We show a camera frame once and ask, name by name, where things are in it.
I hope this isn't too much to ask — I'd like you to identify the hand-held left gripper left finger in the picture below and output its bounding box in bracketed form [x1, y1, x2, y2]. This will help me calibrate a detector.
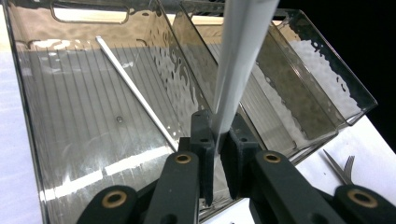
[190, 109, 217, 207]

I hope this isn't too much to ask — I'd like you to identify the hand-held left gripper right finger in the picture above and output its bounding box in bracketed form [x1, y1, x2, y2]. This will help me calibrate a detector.
[219, 112, 263, 201]

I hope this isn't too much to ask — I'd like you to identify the smoky clear plastic bin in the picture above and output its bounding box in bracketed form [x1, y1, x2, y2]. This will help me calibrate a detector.
[270, 8, 379, 139]
[3, 0, 237, 224]
[172, 0, 340, 162]

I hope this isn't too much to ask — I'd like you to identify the white chopstick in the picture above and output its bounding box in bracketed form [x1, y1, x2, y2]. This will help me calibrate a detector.
[212, 0, 280, 147]
[94, 35, 180, 153]

